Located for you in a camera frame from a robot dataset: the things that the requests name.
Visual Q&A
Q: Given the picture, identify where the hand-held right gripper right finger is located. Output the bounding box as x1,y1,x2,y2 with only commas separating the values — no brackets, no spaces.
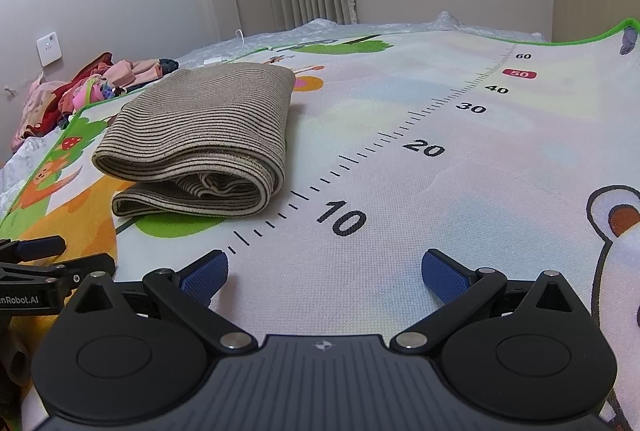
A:
389,249,577,353

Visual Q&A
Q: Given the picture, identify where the person's left hand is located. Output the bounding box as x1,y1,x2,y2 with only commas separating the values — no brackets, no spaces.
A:
0,317,35,412

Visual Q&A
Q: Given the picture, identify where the beige striped knit garment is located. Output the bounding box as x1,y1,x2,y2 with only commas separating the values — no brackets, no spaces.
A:
92,65,297,218

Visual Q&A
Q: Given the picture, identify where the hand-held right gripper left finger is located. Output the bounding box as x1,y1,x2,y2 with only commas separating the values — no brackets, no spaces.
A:
64,249,259,353

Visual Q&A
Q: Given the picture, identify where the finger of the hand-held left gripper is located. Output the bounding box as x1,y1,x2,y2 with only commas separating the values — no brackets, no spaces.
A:
0,252,117,298
0,235,67,265

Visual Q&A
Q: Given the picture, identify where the pile of pink red clothes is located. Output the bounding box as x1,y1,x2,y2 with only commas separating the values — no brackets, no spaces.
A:
10,52,179,153

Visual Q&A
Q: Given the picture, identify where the cartoon printed play mat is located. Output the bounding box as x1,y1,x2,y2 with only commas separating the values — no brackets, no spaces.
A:
0,18,640,431

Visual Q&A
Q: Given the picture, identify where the white wall socket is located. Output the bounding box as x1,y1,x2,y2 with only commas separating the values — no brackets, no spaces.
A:
36,31,64,67

